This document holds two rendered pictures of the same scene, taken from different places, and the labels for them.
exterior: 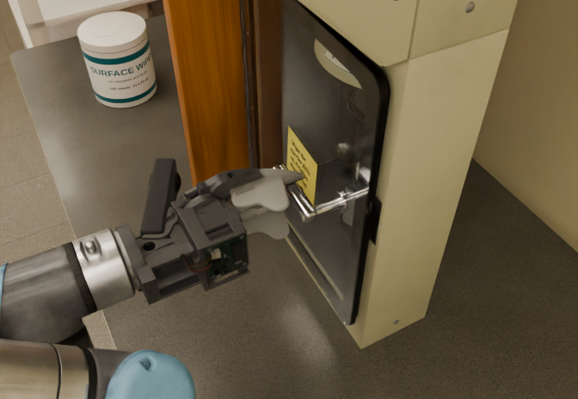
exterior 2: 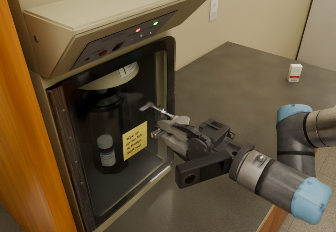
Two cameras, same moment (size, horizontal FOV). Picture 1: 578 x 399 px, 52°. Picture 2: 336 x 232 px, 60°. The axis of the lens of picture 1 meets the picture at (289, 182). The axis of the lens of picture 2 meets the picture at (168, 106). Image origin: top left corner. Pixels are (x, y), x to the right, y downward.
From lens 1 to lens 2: 0.83 m
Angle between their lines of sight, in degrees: 80
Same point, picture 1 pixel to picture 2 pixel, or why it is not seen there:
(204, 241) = (225, 127)
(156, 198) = (209, 159)
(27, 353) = (329, 111)
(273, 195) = (182, 120)
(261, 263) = (138, 224)
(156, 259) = (240, 145)
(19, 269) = (295, 178)
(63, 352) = (315, 115)
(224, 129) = not seen: outside the picture
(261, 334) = (182, 207)
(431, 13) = not seen: hidden behind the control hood
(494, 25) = not seen: hidden behind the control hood
